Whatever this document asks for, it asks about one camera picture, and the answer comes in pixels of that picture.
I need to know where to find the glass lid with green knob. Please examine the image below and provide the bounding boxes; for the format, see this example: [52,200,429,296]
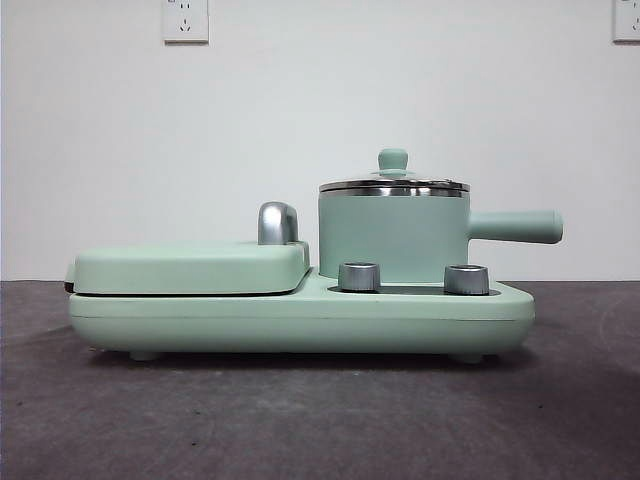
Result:
[318,147,471,196]

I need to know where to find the mint green steamer pot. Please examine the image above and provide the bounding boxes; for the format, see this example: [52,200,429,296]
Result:
[317,188,565,281]

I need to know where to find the silver control knob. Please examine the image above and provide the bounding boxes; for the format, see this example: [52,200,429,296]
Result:
[443,263,489,295]
[338,261,380,291]

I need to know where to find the mint green breakfast machine base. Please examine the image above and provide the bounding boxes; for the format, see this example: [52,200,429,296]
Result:
[68,267,536,362]

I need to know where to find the mint green grill cover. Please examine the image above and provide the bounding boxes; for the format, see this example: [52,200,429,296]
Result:
[67,238,312,296]

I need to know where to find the chrome grill cover handle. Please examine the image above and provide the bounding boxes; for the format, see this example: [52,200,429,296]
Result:
[257,200,301,247]

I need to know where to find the white wall socket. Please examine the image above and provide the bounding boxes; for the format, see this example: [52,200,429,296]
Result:
[613,0,640,44]
[163,0,210,44]

